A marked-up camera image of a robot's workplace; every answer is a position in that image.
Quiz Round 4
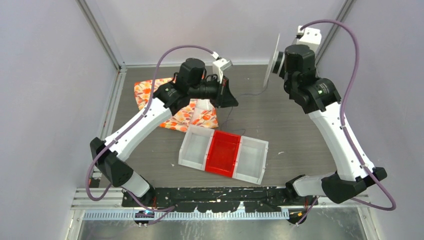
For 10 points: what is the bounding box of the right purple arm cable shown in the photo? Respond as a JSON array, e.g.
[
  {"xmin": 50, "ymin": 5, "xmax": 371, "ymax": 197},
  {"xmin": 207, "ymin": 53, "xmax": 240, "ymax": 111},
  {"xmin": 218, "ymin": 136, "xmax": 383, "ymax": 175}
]
[{"xmin": 299, "ymin": 19, "xmax": 397, "ymax": 212}]

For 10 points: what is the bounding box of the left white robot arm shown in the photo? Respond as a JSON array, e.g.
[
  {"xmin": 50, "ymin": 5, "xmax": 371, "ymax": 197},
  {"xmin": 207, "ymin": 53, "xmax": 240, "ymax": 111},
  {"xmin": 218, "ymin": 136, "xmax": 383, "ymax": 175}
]
[{"xmin": 90, "ymin": 58, "xmax": 239, "ymax": 207}]

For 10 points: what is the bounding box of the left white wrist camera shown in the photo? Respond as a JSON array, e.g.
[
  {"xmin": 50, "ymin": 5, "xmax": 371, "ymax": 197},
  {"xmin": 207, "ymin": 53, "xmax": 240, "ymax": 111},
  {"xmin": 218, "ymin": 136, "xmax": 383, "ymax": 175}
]
[{"xmin": 212, "ymin": 58, "xmax": 233, "ymax": 83}]

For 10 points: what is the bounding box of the left white plastic bin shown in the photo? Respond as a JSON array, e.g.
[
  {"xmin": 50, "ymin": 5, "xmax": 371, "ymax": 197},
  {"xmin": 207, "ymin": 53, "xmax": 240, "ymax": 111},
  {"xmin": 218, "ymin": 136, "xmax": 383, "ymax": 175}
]
[{"xmin": 178, "ymin": 124, "xmax": 215, "ymax": 171}]

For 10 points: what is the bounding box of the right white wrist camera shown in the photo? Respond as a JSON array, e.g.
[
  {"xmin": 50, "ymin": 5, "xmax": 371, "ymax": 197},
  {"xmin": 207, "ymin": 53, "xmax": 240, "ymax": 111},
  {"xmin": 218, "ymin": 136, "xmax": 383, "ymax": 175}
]
[{"xmin": 292, "ymin": 25, "xmax": 322, "ymax": 53}]

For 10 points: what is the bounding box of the right white plastic bin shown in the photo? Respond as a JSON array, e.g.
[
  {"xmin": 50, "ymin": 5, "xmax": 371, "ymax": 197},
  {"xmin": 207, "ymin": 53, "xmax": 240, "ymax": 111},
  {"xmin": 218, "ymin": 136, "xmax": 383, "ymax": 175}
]
[{"xmin": 232, "ymin": 136, "xmax": 269, "ymax": 185}]

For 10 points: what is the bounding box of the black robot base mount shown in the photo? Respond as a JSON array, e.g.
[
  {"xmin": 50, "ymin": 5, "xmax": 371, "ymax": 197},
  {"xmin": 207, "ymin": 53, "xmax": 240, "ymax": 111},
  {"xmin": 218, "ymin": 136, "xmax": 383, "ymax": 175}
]
[{"xmin": 139, "ymin": 186, "xmax": 314, "ymax": 213}]

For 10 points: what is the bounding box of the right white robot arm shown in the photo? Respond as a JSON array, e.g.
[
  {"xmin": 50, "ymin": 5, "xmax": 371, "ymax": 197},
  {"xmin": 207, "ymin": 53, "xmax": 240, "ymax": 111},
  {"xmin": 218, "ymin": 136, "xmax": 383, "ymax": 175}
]
[{"xmin": 280, "ymin": 44, "xmax": 388, "ymax": 205}]

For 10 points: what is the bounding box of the white perforated cable spool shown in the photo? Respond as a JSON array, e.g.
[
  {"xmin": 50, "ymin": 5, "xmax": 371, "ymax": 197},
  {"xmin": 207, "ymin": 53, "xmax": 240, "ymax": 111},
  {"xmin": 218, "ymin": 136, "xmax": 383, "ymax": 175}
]
[{"xmin": 263, "ymin": 33, "xmax": 285, "ymax": 88}]

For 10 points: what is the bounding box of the red plastic bin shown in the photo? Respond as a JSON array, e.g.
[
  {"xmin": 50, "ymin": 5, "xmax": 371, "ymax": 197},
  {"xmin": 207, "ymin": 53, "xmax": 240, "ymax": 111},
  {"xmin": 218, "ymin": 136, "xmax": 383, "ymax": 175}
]
[{"xmin": 204, "ymin": 130, "xmax": 241, "ymax": 178}]

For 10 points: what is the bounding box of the slotted white cable duct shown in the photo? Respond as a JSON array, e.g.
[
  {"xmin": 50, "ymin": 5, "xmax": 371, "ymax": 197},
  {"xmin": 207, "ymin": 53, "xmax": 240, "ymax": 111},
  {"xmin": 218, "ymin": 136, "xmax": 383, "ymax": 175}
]
[{"xmin": 82, "ymin": 209, "xmax": 290, "ymax": 221}]

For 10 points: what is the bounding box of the white plastic bin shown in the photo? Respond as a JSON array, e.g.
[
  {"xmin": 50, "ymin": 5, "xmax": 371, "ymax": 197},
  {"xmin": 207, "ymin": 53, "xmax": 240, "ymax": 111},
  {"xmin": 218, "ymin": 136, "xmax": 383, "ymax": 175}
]
[
  {"xmin": 232, "ymin": 136, "xmax": 269, "ymax": 185},
  {"xmin": 178, "ymin": 124, "xmax": 215, "ymax": 171}
]

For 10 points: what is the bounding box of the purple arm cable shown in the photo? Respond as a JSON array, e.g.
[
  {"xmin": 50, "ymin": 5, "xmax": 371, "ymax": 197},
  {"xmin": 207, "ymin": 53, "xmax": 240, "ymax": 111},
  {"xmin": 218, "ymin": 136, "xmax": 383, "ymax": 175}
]
[
  {"xmin": 85, "ymin": 44, "xmax": 218, "ymax": 213},
  {"xmin": 299, "ymin": 19, "xmax": 397, "ymax": 212}
]

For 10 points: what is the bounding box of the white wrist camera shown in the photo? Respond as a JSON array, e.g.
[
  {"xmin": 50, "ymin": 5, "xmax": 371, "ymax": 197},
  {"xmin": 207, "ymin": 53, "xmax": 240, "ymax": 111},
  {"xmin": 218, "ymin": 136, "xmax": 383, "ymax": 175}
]
[
  {"xmin": 292, "ymin": 25, "xmax": 322, "ymax": 53},
  {"xmin": 212, "ymin": 58, "xmax": 233, "ymax": 83}
]

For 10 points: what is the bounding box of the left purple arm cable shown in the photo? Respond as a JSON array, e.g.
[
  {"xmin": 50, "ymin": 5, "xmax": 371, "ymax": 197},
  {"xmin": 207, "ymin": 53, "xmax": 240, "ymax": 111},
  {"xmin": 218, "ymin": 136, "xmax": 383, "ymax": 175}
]
[{"xmin": 85, "ymin": 44, "xmax": 218, "ymax": 213}]

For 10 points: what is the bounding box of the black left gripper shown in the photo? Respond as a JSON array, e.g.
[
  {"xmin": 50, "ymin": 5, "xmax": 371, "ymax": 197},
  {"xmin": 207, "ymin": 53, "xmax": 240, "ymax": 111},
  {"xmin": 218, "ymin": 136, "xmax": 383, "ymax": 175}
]
[{"xmin": 189, "ymin": 74, "xmax": 239, "ymax": 109}]

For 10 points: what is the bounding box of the floral orange cloth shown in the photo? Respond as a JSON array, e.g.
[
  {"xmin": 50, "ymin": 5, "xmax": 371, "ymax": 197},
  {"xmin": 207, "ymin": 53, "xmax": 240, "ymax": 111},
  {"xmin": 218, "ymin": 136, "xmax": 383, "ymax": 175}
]
[{"xmin": 133, "ymin": 80, "xmax": 219, "ymax": 133}]

